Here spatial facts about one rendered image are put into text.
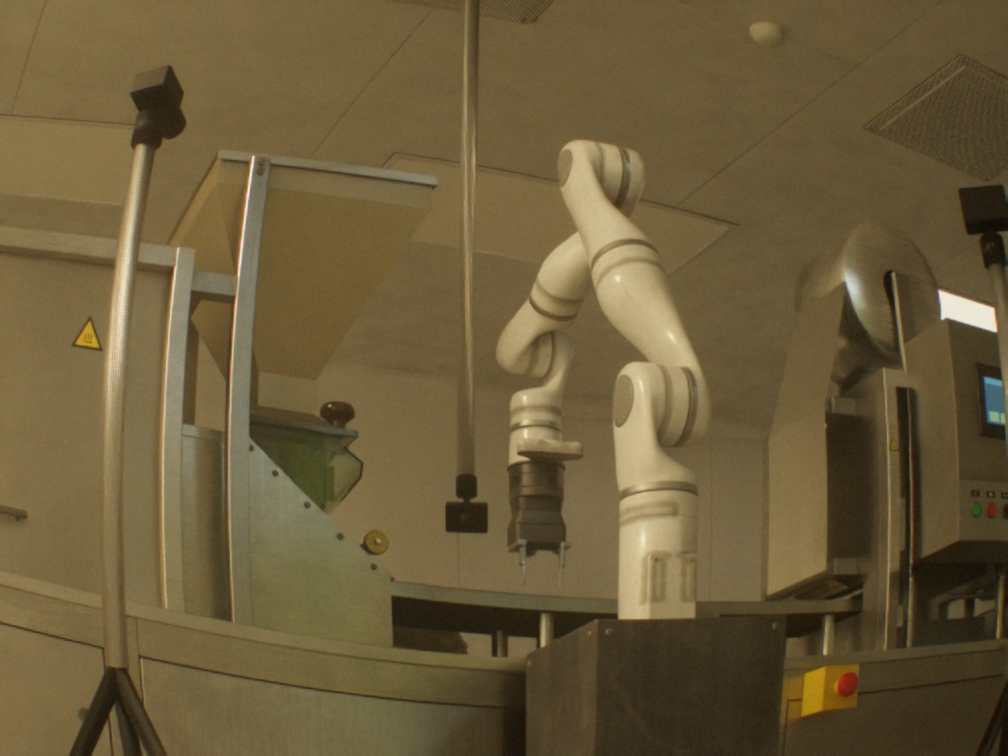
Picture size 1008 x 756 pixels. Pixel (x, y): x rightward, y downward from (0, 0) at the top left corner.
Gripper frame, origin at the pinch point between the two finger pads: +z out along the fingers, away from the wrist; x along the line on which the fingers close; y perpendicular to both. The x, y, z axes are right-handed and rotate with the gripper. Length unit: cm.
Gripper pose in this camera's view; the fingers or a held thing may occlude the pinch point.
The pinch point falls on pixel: (542, 585)
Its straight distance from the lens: 224.6
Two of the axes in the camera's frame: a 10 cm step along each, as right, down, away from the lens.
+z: 0.1, 9.4, -3.4
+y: -2.9, 3.3, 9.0
